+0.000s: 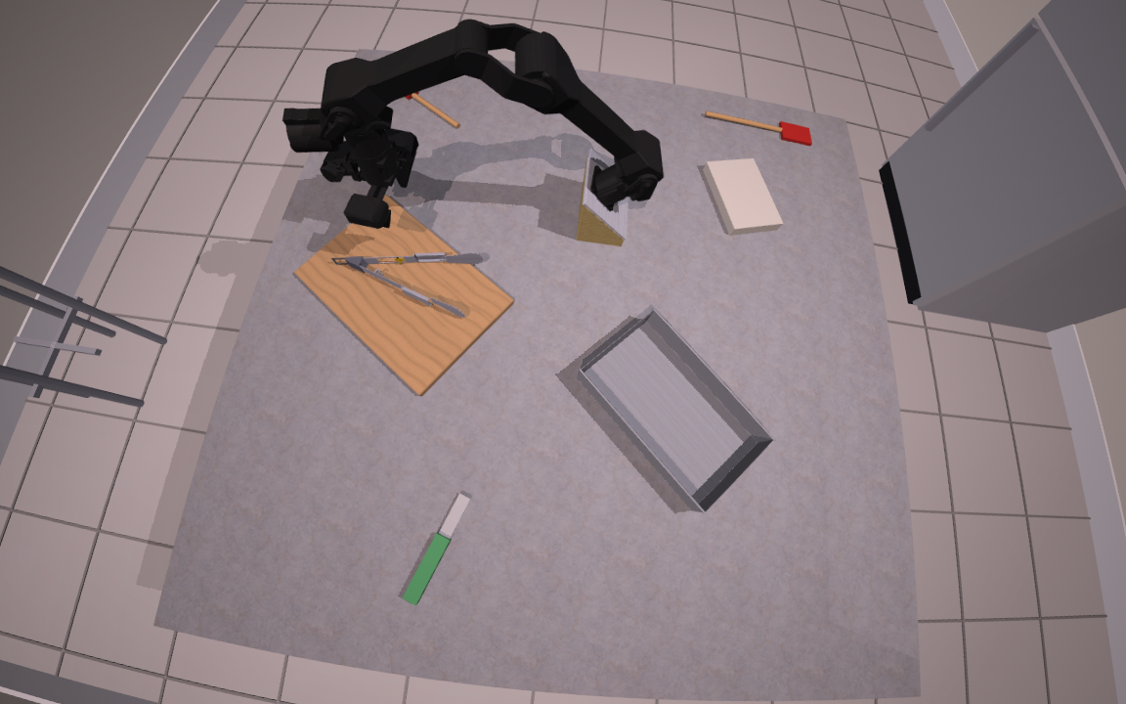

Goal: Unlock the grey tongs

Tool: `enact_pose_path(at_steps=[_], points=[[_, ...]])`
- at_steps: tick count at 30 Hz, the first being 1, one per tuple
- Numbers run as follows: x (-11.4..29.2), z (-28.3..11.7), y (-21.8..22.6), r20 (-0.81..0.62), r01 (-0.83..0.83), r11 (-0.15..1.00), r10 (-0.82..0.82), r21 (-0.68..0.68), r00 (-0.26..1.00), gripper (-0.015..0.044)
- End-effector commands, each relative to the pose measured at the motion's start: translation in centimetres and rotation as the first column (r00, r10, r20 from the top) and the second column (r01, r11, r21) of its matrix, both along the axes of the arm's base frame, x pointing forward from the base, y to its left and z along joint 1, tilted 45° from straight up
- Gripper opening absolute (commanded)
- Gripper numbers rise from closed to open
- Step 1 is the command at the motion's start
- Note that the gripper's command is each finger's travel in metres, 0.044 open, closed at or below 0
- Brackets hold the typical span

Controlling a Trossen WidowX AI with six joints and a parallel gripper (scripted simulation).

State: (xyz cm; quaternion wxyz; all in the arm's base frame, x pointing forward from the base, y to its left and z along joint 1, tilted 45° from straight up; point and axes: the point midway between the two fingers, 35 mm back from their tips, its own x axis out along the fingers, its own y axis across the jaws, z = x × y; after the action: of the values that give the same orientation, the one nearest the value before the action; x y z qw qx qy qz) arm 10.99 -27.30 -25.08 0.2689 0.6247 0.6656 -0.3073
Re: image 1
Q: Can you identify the green and white flat bar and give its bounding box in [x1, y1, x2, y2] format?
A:
[403, 493, 470, 606]

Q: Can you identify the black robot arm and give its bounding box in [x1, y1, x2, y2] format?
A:
[282, 19, 664, 211]

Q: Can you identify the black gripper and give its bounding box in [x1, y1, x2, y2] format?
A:
[343, 128, 419, 229]

